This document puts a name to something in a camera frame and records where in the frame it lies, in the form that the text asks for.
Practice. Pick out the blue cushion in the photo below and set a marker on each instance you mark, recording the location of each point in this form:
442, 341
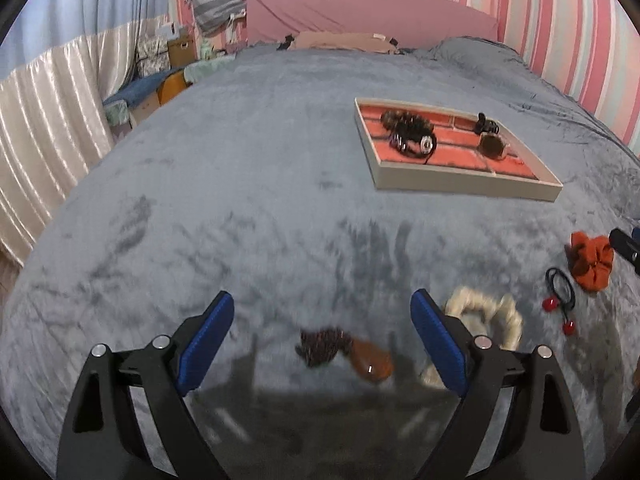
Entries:
135, 91

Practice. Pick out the black hair claw clip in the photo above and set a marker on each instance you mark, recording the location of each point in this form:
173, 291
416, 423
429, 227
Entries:
484, 122

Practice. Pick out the red lined jewelry tray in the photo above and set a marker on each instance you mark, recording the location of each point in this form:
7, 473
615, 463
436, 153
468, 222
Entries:
465, 167

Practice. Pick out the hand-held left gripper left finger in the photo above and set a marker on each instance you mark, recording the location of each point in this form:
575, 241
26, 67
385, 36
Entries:
205, 342

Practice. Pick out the blue and white curtain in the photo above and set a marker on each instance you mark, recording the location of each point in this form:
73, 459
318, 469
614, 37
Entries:
60, 85

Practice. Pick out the green bottle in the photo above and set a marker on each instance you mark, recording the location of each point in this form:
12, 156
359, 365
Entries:
206, 49

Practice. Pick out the cream scrunchie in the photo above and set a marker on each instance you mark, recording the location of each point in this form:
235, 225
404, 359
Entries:
500, 317

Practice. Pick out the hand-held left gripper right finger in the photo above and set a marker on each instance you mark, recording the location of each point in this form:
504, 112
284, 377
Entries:
437, 342

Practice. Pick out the beige pillow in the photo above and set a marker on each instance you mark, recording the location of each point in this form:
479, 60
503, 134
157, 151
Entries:
345, 41

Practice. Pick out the orange scrunchie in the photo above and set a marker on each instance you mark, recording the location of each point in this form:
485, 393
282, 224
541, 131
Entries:
590, 262

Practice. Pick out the floral cloth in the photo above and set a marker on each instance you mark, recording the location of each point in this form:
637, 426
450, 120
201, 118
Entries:
207, 69

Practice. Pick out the orange wooden chair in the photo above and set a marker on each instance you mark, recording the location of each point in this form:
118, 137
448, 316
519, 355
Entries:
172, 87

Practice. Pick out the grey plush blanket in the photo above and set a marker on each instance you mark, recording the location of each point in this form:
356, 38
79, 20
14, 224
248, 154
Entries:
250, 185

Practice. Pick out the brown cardboard box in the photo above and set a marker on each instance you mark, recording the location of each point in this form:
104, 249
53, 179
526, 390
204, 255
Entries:
179, 50

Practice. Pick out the pink headboard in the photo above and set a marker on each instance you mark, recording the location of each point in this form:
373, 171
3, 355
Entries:
360, 15

